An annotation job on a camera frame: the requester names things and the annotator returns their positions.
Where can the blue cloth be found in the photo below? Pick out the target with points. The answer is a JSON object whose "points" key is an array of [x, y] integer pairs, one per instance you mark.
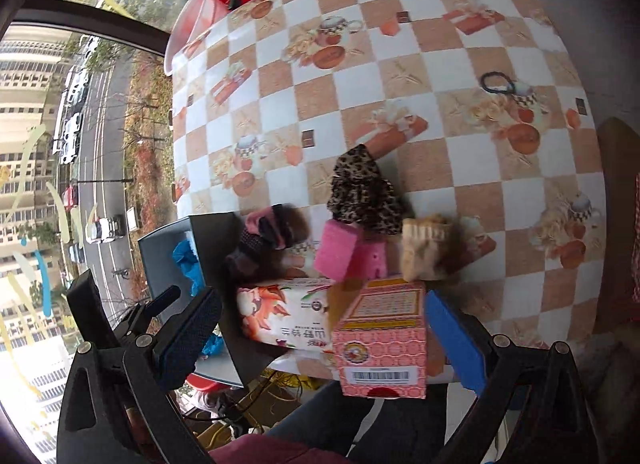
{"points": [[187, 261]]}

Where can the leopard print scrunchie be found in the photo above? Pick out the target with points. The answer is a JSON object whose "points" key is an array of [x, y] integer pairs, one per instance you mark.
{"points": [[360, 194]]}

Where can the red plastic chair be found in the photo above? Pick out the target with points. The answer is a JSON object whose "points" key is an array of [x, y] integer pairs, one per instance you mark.
{"points": [[205, 385]]}

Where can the beige knit sock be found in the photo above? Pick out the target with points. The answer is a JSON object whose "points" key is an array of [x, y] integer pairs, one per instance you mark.
{"points": [[428, 247]]}

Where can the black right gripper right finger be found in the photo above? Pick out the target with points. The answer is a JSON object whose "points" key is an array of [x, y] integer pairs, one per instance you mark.
{"points": [[554, 426]]}

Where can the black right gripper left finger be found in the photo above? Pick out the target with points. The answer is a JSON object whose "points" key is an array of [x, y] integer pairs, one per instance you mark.
{"points": [[116, 369]]}

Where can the pink sponge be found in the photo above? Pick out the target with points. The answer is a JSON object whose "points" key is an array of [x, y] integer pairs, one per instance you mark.
{"points": [[344, 253]]}

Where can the pink patterned carton box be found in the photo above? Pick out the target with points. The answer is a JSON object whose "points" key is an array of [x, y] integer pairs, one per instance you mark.
{"points": [[380, 343]]}

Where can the white open storage box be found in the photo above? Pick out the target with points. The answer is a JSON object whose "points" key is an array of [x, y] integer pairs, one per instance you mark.
{"points": [[212, 237]]}

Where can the checkered patterned tablecloth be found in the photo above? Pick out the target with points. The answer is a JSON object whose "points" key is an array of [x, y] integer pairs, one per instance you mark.
{"points": [[472, 108]]}

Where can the brown upholstered armchair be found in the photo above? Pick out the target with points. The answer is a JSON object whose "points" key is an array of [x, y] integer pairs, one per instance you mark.
{"points": [[619, 146]]}

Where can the pink translucent basin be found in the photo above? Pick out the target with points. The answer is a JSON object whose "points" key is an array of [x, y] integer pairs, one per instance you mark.
{"points": [[183, 31]]}

